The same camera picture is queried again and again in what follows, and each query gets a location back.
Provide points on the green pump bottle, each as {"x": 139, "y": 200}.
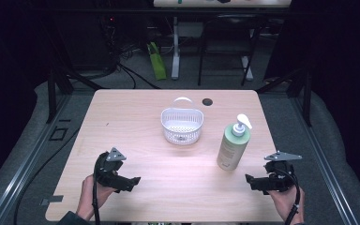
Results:
{"x": 232, "y": 148}

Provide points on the green bottle on floor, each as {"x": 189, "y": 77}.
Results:
{"x": 157, "y": 61}

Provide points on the person's left hand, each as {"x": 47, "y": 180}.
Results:
{"x": 87, "y": 197}

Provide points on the black equipment cabinet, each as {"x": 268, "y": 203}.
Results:
{"x": 87, "y": 40}

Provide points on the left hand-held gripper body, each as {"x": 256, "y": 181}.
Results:
{"x": 107, "y": 170}

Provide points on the black table grommet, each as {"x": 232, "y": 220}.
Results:
{"x": 207, "y": 102}

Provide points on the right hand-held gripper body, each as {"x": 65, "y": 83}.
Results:
{"x": 281, "y": 179}

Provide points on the person's right hand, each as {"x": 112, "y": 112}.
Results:
{"x": 289, "y": 203}

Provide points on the black frame post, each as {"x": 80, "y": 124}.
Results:
{"x": 51, "y": 97}
{"x": 307, "y": 97}

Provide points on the white plastic basket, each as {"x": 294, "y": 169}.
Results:
{"x": 182, "y": 126}

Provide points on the white desk leg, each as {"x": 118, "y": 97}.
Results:
{"x": 175, "y": 50}

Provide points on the black chair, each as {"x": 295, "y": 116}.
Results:
{"x": 228, "y": 28}

